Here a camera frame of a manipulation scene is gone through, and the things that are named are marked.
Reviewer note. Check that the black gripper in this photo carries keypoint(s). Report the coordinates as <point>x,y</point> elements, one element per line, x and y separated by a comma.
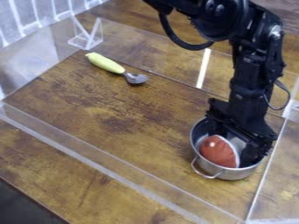
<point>242,116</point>

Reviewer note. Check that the red white plush mushroom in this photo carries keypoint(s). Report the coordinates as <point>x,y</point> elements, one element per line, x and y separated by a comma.
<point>222,151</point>

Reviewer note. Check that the silver metal pot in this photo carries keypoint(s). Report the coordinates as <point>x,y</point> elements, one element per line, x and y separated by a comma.
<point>206,168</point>

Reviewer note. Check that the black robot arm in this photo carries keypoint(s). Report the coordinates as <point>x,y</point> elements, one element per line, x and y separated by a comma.
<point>253,30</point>

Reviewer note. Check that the yellow handled spoon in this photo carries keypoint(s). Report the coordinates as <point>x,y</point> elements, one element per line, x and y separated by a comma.
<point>111,66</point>

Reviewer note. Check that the clear acrylic enclosure wall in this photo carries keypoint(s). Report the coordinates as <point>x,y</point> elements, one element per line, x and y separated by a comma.
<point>98,148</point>

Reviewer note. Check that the clear acrylic triangular bracket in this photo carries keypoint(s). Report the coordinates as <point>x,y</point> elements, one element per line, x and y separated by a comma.
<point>86,39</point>

